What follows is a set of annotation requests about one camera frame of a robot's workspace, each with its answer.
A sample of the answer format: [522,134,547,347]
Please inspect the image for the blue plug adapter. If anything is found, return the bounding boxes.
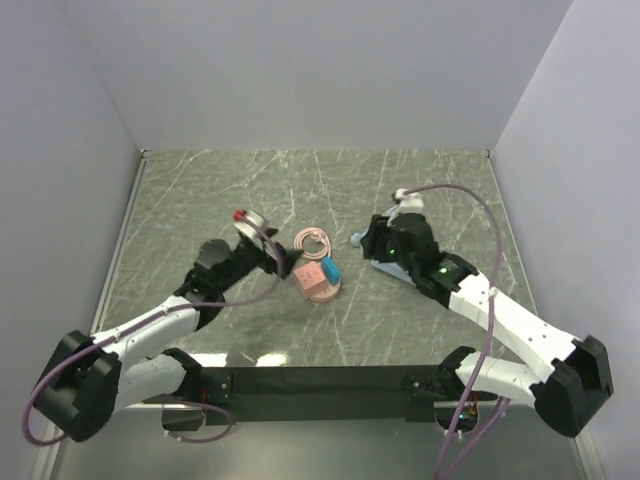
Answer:
[320,256,341,286]

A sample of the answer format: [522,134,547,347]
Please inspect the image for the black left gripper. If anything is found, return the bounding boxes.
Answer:
[216,226,303,292]

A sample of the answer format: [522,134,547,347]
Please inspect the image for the pink round power strip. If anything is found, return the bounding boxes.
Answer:
[309,282,341,303]

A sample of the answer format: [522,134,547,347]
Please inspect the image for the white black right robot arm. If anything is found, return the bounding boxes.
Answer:
[352,213,614,438]

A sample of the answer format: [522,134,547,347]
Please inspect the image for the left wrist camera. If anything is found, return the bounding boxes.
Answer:
[233,209,269,247]

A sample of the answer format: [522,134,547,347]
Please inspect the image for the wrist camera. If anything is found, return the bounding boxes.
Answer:
[389,188,424,221]
[233,209,269,247]

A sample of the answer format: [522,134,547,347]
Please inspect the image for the pink coiled power cord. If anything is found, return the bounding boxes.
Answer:
[292,225,335,261]

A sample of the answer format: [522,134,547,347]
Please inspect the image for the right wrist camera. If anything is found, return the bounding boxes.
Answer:
[389,188,424,221]

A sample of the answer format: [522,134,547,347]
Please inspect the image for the pink cube socket adapter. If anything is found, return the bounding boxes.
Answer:
[292,261,329,298]

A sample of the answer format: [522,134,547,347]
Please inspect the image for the light blue power strip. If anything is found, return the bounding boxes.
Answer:
[371,260,415,285]

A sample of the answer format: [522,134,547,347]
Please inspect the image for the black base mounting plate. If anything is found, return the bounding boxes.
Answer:
[139,365,501,434]

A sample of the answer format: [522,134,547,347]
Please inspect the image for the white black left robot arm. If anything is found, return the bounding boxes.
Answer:
[25,228,302,442]

